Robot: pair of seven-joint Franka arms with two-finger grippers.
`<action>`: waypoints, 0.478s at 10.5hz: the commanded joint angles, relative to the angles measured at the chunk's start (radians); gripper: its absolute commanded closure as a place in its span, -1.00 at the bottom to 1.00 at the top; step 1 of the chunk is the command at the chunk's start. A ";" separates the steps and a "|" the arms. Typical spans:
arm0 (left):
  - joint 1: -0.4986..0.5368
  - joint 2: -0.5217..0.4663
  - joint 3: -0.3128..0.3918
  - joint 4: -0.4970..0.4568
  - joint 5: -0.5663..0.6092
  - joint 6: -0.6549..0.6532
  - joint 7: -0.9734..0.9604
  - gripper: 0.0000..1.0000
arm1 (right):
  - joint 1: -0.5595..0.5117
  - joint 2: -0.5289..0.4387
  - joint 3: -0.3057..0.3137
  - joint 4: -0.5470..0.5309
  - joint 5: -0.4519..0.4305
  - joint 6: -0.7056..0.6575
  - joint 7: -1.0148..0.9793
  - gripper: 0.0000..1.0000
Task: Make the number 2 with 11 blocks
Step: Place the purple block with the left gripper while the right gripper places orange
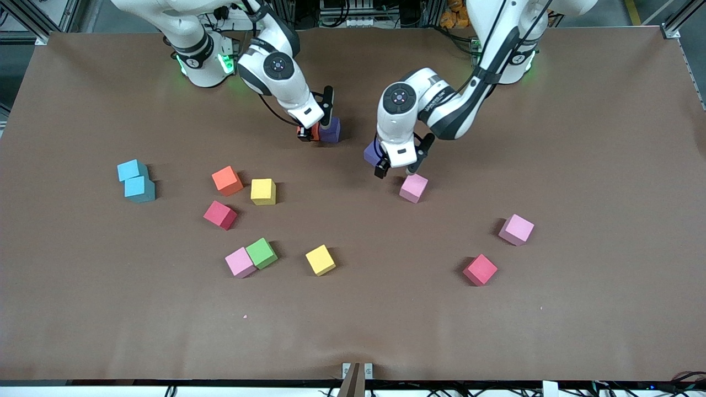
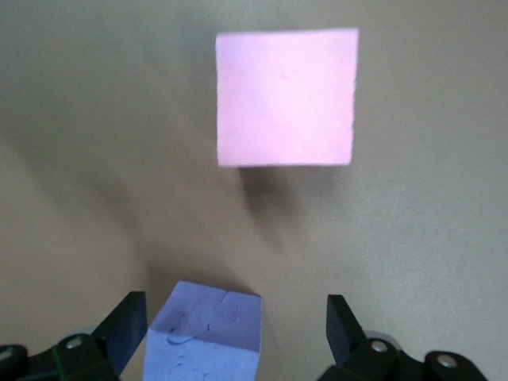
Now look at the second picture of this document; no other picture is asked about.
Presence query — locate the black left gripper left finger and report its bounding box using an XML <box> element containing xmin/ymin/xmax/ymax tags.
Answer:
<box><xmin>0</xmin><ymin>291</ymin><xmax>148</xmax><ymax>381</ymax></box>

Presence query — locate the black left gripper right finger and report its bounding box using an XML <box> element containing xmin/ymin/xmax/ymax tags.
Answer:
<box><xmin>319</xmin><ymin>294</ymin><xmax>489</xmax><ymax>381</ymax></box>

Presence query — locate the purple foam cube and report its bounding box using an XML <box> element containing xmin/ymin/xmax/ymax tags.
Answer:
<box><xmin>142</xmin><ymin>280</ymin><xmax>264</xmax><ymax>381</ymax></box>

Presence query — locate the pink foam cube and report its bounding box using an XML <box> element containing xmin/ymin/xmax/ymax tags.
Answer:
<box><xmin>215</xmin><ymin>27</ymin><xmax>360</xmax><ymax>167</ymax></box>

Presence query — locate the table cover sheet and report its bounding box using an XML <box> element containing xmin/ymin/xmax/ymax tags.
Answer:
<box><xmin>0</xmin><ymin>0</ymin><xmax>508</xmax><ymax>381</ymax></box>

